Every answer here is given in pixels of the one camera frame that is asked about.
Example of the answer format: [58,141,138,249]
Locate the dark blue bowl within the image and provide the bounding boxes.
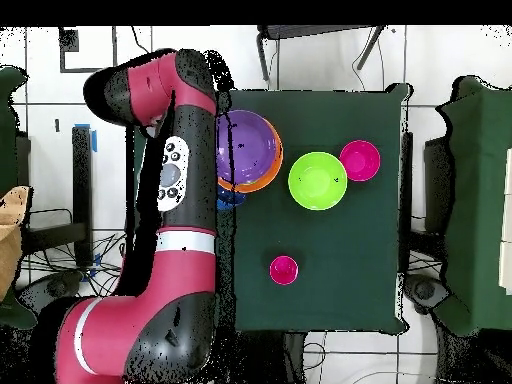
[216,187,247,212]

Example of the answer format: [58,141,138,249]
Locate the purple bowl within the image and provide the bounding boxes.
[215,109,281,186]

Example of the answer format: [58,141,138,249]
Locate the large orange bowl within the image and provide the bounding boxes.
[217,118,284,194]

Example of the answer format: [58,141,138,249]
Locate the black camera tripod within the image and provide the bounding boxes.
[255,25,387,83]

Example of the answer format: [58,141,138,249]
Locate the red-pink bowl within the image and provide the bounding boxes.
[338,139,382,183]

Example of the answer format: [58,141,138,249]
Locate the black square frame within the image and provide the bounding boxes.
[58,25,120,74]

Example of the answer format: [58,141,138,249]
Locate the green cloth side table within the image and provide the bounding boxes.
[0,65,39,331]
[433,75,512,337]

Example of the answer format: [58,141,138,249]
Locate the light green bowl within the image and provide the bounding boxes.
[287,151,348,212]

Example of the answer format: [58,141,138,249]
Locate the tan box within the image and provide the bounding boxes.
[0,185,32,301]

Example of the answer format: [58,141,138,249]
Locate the thin black floor cable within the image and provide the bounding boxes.
[130,25,152,54]

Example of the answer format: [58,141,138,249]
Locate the dark green tablecloth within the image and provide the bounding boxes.
[223,81,411,335]

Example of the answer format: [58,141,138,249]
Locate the white boxes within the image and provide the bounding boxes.
[498,147,512,290]

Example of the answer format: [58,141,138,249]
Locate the tangle of cables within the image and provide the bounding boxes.
[17,231,127,299]

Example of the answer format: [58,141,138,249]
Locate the red-pink cup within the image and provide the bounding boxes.
[268,255,300,286]

